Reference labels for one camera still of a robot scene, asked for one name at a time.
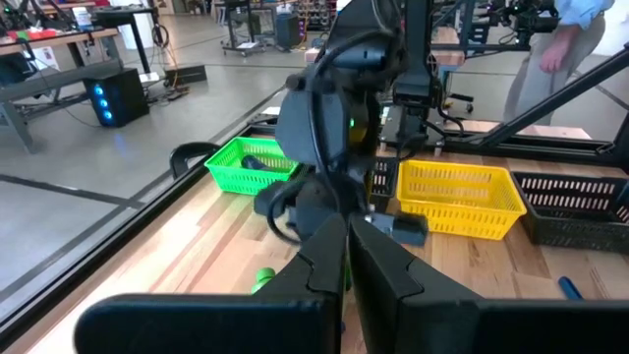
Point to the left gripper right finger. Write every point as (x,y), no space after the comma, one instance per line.
(442,324)

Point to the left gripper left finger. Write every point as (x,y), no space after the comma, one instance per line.
(221,324)

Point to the green shampoo bottle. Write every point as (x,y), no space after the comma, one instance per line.
(264,279)

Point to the dark blue toiletry tube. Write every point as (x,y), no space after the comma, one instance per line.
(255,163)

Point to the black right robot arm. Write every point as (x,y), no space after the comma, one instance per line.
(314,118)

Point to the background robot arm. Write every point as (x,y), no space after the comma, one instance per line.
(526,17)

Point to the small black plastic basket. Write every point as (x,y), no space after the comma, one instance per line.
(385,182)

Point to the green plastic basket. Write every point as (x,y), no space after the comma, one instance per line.
(231,172)

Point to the yellow plastic basket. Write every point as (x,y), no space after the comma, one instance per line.
(462,206)

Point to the large black plastic basket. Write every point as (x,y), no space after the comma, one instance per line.
(565,221)

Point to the black floor box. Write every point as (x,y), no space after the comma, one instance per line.
(187,75)

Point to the black tower with blue lights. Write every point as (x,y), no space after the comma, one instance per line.
(128,93)

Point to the person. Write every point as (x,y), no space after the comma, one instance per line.
(540,93)

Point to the black standing desk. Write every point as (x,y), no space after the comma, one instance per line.
(123,15)

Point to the person's hand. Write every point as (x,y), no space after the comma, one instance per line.
(553,59)

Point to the wooden top workbench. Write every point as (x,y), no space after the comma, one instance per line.
(64,78)

